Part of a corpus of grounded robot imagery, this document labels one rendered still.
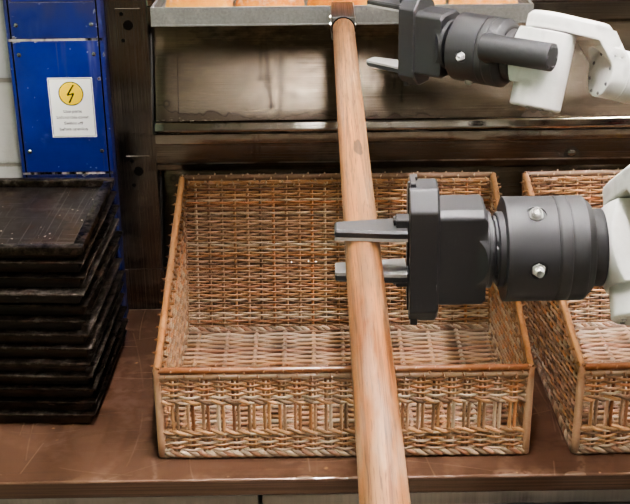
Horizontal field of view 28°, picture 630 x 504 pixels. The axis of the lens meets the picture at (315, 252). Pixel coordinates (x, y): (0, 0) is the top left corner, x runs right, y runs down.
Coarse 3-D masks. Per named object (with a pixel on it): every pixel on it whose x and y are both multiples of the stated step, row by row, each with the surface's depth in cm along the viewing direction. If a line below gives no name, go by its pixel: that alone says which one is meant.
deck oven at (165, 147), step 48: (144, 0) 208; (144, 48) 211; (144, 96) 215; (144, 144) 218; (192, 144) 218; (240, 144) 218; (288, 144) 219; (336, 144) 219; (384, 144) 219; (432, 144) 219; (480, 144) 219; (528, 144) 219; (576, 144) 219; (624, 144) 219; (144, 192) 222; (144, 240) 226; (144, 288) 230
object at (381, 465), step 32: (352, 32) 166; (352, 64) 151; (352, 96) 139; (352, 128) 129; (352, 160) 121; (352, 192) 114; (352, 256) 102; (352, 288) 97; (384, 288) 98; (352, 320) 92; (384, 320) 92; (352, 352) 88; (384, 352) 87; (352, 384) 85; (384, 384) 83; (384, 416) 79; (384, 448) 76; (384, 480) 73
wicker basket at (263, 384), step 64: (192, 192) 217; (256, 192) 218; (320, 192) 218; (384, 192) 217; (448, 192) 218; (192, 256) 219; (320, 256) 220; (384, 256) 219; (192, 320) 221; (256, 320) 221; (320, 320) 221; (448, 320) 221; (512, 320) 196; (192, 384) 181; (256, 384) 204; (320, 384) 181; (448, 384) 181; (512, 384) 181; (192, 448) 187; (256, 448) 186; (320, 448) 186; (448, 448) 186; (512, 448) 186
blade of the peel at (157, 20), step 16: (160, 0) 188; (304, 0) 193; (448, 0) 192; (528, 0) 182; (160, 16) 180; (176, 16) 180; (192, 16) 180; (208, 16) 180; (224, 16) 180; (240, 16) 180; (256, 16) 180; (272, 16) 180; (288, 16) 180; (304, 16) 180; (320, 16) 180; (368, 16) 180; (384, 16) 180; (512, 16) 180
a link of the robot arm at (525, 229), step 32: (416, 192) 102; (416, 224) 101; (448, 224) 102; (480, 224) 102; (512, 224) 101; (544, 224) 101; (416, 256) 102; (448, 256) 103; (480, 256) 102; (512, 256) 101; (544, 256) 101; (416, 288) 104; (448, 288) 104; (480, 288) 104; (512, 288) 102; (544, 288) 102; (416, 320) 106
